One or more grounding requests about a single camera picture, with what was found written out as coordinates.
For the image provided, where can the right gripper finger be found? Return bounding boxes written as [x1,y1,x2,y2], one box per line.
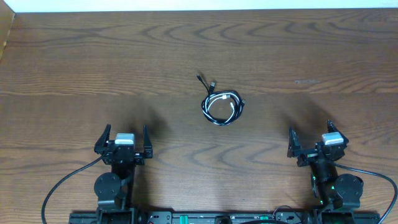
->
[327,119,349,144]
[287,127,301,157]

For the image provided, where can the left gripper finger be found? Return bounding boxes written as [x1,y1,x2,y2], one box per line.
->
[143,125,153,153]
[94,124,111,150]

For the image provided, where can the black USB cable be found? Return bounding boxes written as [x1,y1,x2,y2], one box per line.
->
[197,74,246,126]

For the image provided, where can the white USB cable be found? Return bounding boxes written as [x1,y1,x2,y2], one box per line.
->
[206,94,241,123]

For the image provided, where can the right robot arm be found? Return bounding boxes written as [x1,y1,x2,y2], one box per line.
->
[287,120,363,223]

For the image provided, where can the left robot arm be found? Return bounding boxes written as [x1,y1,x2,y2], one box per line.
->
[94,124,153,224]

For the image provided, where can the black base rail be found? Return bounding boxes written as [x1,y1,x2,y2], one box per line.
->
[68,208,381,224]

